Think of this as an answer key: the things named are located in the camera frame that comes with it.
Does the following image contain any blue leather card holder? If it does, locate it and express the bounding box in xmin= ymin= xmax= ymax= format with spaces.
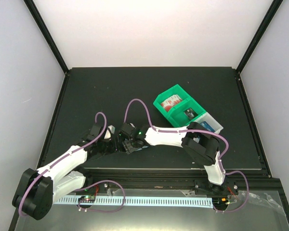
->
xmin=136 ymin=146 xmax=148 ymax=151

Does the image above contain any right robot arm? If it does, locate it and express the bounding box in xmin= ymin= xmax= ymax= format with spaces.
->
xmin=117 ymin=122 xmax=229 ymax=194

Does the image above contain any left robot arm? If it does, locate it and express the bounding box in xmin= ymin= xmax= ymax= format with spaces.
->
xmin=12 ymin=125 xmax=115 ymax=220

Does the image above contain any red white card stack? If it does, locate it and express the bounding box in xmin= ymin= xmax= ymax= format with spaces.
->
xmin=160 ymin=94 xmax=182 ymax=112

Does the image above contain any black card in bin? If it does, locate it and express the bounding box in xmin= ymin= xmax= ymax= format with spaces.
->
xmin=184 ymin=108 xmax=198 ymax=120

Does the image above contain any blue card stack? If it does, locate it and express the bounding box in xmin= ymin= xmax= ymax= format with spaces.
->
xmin=200 ymin=121 xmax=215 ymax=132

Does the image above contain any green plastic bin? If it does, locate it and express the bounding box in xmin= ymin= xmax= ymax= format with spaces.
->
xmin=153 ymin=84 xmax=207 ymax=128

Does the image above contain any white plastic bin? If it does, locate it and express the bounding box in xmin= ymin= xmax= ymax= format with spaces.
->
xmin=193 ymin=112 xmax=223 ymax=134

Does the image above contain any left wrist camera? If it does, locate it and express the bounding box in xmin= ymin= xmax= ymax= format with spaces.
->
xmin=104 ymin=125 xmax=115 ymax=140

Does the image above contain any black aluminium frame rail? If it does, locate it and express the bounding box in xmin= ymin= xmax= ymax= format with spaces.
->
xmin=26 ymin=168 xmax=284 ymax=191

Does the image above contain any white slotted cable duct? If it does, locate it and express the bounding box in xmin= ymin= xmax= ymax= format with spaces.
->
xmin=55 ymin=195 xmax=213 ymax=208

